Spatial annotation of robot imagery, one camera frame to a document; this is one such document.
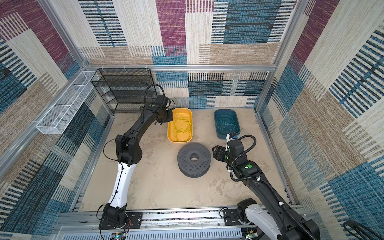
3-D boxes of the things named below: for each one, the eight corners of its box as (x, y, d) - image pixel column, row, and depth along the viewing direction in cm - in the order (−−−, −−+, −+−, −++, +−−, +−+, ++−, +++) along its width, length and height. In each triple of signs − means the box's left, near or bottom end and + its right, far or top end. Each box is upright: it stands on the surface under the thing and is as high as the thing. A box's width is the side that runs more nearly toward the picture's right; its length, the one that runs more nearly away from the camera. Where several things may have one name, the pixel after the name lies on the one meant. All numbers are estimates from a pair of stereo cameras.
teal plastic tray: (216, 139, 104) (217, 134, 100) (213, 114, 119) (214, 109, 115) (240, 139, 104) (242, 134, 100) (234, 114, 119) (236, 109, 115)
